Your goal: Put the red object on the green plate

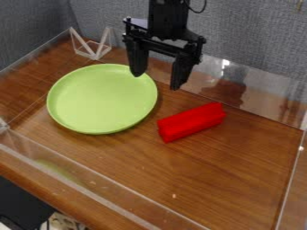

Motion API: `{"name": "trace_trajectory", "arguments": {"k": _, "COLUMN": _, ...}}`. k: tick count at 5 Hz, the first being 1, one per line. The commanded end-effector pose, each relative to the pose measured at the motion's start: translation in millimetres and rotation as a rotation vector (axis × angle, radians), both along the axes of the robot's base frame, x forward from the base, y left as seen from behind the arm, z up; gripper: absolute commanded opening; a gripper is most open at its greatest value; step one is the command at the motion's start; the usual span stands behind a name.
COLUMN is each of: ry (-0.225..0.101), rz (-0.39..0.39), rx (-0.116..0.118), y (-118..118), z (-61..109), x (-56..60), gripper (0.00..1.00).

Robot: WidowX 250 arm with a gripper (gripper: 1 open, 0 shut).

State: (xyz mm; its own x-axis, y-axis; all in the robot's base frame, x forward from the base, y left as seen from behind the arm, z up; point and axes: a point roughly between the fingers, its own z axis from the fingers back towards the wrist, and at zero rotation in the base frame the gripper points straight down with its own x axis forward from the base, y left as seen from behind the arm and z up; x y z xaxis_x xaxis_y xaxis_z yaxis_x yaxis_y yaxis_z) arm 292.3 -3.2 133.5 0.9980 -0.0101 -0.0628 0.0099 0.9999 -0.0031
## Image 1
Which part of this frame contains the black object under table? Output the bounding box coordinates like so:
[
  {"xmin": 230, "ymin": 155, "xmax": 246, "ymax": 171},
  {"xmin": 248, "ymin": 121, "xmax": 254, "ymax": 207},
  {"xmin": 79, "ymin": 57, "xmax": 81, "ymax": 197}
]
[{"xmin": 0, "ymin": 176, "xmax": 55, "ymax": 230}]

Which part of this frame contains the green round plate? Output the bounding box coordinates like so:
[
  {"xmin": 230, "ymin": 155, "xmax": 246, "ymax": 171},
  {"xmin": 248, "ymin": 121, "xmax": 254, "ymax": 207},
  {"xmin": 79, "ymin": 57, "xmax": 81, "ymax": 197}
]
[{"xmin": 47, "ymin": 64, "xmax": 159, "ymax": 135}]

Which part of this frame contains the red rectangular block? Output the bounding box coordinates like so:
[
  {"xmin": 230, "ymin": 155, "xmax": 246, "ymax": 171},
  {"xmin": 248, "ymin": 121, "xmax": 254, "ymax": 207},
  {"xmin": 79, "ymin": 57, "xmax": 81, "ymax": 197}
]
[{"xmin": 158, "ymin": 102, "xmax": 226, "ymax": 143}]

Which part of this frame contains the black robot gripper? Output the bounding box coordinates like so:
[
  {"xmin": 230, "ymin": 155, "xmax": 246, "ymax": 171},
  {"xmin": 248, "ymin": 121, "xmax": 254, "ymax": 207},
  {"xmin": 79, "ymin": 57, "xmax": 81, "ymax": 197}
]
[{"xmin": 125, "ymin": 0, "xmax": 208, "ymax": 91}]

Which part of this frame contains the clear acrylic enclosure wall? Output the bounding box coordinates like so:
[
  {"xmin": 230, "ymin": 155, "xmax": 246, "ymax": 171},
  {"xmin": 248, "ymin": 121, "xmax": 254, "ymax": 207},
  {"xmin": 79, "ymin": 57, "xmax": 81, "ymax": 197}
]
[{"xmin": 0, "ymin": 33, "xmax": 307, "ymax": 230}]

